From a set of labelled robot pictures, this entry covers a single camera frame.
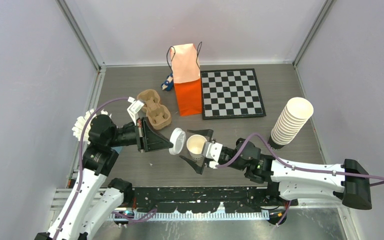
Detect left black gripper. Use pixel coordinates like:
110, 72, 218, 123
108, 116, 174, 151

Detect white paper coffee cup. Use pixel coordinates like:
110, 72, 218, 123
186, 134, 207, 160

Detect white plastic cup lid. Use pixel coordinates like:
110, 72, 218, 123
168, 127, 186, 155

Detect stack of white paper cups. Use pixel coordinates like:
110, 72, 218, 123
268, 97, 314, 150

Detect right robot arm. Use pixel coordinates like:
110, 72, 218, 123
181, 129, 372, 210

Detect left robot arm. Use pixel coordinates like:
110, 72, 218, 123
35, 114, 174, 240

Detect brown pulp cup carrier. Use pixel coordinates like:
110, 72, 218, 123
136, 89, 172, 130

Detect blue straw holder cup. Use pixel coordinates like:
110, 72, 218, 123
112, 146, 123, 154

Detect blue white toy figure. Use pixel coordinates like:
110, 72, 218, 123
161, 73, 174, 92

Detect black white checkerboard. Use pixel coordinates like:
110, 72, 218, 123
201, 68, 267, 120

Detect orange paper bag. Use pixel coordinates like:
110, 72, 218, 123
166, 42, 202, 117

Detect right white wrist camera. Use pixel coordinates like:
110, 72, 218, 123
208, 161, 219, 169

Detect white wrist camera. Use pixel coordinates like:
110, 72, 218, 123
208, 161, 219, 169
127, 97, 145, 126

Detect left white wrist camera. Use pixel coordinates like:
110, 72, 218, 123
127, 97, 145, 126

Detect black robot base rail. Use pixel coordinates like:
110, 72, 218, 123
115, 186, 287, 214

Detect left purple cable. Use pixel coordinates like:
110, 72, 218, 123
51, 96, 136, 240

